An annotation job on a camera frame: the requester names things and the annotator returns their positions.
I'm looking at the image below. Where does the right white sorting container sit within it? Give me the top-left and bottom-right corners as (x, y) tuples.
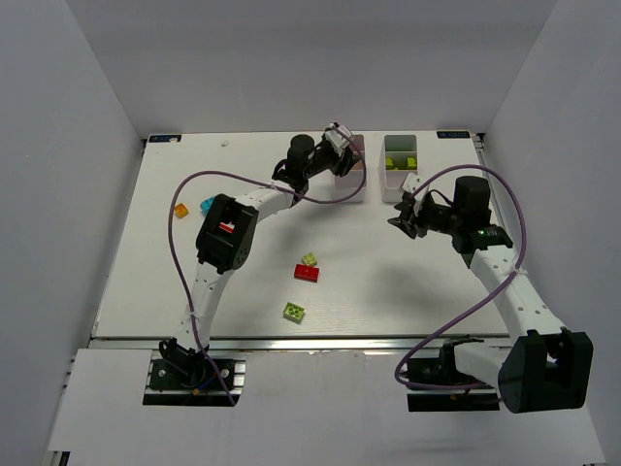
(378, 134), (418, 203)

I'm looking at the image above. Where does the cyan arched lego brick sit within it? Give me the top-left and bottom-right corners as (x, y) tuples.
(200, 197), (214, 216)

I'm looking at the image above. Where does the aluminium table rail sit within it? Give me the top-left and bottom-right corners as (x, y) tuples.
(89, 334), (510, 354)

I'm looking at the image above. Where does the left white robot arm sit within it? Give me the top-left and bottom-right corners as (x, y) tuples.
(167, 123), (365, 357)

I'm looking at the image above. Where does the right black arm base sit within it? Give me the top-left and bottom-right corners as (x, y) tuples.
(399, 337), (501, 413)

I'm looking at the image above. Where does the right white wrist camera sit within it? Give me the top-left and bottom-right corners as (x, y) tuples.
(401, 173), (424, 196)

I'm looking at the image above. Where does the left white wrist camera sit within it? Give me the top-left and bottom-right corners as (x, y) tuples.
(323, 122), (353, 153)

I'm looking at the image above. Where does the white sorting container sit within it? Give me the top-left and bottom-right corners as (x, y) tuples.
(333, 134), (365, 199)
(378, 134), (418, 203)

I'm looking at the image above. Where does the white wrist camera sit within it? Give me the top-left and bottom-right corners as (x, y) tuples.
(401, 173), (424, 196)
(323, 122), (353, 153)

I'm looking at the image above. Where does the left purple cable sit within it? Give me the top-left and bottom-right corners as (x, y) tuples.
(167, 123), (369, 408)

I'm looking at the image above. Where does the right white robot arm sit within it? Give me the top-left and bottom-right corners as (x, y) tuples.
(389, 176), (594, 414)

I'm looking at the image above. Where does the red curved lego brick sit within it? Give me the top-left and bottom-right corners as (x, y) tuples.
(219, 222), (235, 232)

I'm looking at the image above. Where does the red 2x3 lego brick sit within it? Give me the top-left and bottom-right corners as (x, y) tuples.
(293, 264), (319, 283)

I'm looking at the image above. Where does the left white sorting container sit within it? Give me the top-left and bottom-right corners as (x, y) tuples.
(333, 134), (365, 199)

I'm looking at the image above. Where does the orange small lego brick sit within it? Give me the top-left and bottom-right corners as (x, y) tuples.
(174, 203), (189, 218)

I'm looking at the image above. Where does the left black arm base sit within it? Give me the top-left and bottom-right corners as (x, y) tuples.
(143, 338), (245, 408)

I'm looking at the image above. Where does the pale green 2x2 lego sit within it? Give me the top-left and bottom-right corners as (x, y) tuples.
(302, 252), (318, 267)

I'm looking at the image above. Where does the lime 2x2 lego brick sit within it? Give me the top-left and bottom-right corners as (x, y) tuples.
(282, 302), (305, 323)

